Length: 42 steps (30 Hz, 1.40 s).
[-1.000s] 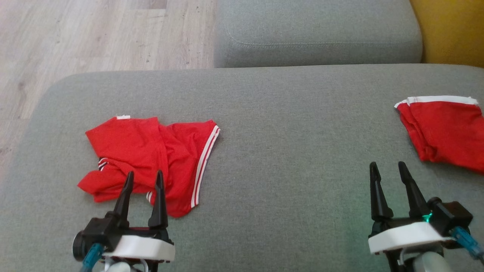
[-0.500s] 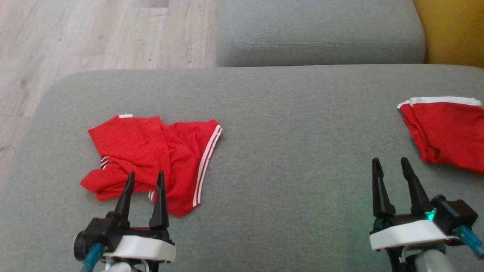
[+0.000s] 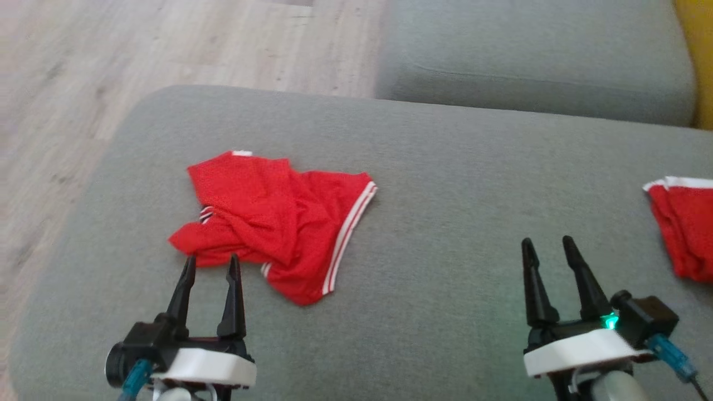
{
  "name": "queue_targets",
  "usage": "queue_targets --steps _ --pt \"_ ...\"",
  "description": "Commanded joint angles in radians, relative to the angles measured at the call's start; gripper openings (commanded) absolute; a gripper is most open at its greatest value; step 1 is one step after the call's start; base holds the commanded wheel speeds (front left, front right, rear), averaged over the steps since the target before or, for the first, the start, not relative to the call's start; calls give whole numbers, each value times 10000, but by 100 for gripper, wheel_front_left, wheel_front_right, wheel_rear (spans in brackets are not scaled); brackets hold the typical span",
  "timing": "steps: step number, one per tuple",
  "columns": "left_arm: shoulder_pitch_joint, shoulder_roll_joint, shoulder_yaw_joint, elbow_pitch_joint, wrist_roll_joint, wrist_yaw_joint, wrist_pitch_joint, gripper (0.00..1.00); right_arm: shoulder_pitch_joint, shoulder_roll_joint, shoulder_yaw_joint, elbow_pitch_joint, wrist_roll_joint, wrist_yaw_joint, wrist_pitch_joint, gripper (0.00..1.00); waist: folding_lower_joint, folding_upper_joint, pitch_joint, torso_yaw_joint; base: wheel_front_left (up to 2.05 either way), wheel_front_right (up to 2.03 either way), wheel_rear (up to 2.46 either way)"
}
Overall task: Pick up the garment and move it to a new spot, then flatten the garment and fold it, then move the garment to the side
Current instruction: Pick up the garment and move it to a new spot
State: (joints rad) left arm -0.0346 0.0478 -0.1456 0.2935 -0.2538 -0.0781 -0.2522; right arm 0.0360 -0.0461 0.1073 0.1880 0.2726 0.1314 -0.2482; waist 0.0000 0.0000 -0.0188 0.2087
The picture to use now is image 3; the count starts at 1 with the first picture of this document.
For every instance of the large grey sofa seat cushion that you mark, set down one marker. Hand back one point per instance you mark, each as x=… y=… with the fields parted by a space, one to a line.
x=529 y=50

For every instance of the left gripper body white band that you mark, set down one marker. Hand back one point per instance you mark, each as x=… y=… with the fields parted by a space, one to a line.
x=211 y=367

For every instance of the red basketball jersey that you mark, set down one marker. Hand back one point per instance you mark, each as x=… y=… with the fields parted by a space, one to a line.
x=267 y=223

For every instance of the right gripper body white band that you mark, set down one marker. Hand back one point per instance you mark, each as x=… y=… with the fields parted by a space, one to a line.
x=579 y=351

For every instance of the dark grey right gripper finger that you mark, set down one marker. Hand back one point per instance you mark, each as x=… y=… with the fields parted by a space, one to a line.
x=591 y=301
x=537 y=301

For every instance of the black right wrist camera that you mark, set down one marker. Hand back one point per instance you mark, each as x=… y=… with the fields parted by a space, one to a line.
x=646 y=317

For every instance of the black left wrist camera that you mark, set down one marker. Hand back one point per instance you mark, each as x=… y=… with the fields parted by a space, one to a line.
x=120 y=362

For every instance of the red shorts with white stripes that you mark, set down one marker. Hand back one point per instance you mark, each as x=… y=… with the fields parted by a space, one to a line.
x=690 y=234

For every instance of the wide yellow sofa back cushion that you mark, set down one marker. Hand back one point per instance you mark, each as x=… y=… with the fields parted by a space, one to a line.
x=702 y=55

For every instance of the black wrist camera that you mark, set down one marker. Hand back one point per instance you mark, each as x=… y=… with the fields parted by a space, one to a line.
x=646 y=317
x=120 y=362

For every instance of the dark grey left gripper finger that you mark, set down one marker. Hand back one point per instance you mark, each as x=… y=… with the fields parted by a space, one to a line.
x=181 y=306
x=233 y=312

